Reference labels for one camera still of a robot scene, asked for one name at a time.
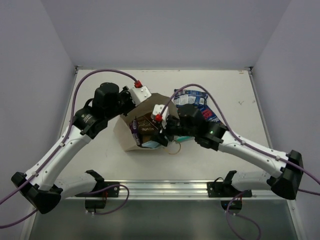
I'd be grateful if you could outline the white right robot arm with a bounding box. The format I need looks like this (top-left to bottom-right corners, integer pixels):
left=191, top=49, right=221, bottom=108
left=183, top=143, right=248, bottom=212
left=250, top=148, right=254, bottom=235
left=151, top=104, right=303, bottom=200

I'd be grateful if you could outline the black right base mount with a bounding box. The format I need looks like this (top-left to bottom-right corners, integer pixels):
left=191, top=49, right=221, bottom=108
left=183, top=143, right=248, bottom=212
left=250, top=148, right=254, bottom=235
left=206, top=177, right=253, bottom=213

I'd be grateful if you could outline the blue white snack bag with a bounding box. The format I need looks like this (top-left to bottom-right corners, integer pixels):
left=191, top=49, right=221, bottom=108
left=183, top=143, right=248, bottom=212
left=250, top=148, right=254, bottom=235
left=173, top=89, right=208, bottom=108

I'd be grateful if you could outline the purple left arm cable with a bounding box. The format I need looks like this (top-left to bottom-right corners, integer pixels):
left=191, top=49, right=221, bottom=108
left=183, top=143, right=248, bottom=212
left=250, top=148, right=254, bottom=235
left=0, top=68, right=143, bottom=228

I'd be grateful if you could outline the teal snack bag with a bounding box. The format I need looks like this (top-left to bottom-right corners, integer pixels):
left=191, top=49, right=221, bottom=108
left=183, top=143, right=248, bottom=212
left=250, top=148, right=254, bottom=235
left=174, top=136, right=194, bottom=143

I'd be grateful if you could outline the aluminium mounting rail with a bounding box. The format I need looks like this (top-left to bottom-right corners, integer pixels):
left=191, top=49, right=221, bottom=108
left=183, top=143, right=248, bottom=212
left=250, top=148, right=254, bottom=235
left=59, top=179, right=276, bottom=200

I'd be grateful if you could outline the purple snack bag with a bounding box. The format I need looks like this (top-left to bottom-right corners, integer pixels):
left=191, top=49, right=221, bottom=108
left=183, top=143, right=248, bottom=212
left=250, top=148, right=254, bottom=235
left=129, top=118, right=141, bottom=147

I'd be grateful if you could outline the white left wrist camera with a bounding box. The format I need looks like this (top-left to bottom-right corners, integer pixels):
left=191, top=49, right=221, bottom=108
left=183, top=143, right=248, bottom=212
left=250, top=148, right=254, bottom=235
left=128, top=86, right=152, bottom=106

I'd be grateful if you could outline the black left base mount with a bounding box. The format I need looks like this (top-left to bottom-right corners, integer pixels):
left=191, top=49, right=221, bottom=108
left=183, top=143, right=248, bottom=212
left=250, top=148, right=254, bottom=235
left=75, top=181, right=120, bottom=213

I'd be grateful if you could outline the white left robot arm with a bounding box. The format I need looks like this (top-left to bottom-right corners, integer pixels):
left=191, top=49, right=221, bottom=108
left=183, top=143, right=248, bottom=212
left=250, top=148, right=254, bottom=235
left=11, top=82, right=137, bottom=214

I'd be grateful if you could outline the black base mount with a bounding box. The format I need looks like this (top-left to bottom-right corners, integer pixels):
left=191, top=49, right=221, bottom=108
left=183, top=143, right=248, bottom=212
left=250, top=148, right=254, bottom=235
left=206, top=177, right=253, bottom=213
left=75, top=181, right=120, bottom=213

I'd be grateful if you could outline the blue red Burts bag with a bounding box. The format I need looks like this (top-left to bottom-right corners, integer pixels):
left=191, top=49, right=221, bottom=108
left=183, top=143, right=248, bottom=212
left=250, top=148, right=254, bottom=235
left=200, top=104, right=224, bottom=125

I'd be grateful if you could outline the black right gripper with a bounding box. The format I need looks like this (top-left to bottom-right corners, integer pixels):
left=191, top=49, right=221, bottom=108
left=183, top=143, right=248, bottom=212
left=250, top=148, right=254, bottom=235
left=149, top=115, right=198, bottom=147

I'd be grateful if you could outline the dark brown chip bag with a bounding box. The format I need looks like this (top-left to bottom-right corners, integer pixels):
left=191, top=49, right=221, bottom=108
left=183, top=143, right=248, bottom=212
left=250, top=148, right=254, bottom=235
left=136, top=112, right=159, bottom=147

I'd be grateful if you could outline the brown paper bag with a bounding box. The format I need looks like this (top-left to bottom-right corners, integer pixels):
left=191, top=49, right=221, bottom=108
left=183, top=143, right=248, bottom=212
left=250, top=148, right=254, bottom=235
left=113, top=93, right=178, bottom=152

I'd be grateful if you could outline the light blue snack bag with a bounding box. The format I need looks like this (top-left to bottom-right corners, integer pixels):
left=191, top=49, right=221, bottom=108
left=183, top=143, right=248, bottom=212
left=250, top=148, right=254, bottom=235
left=141, top=140, right=162, bottom=149

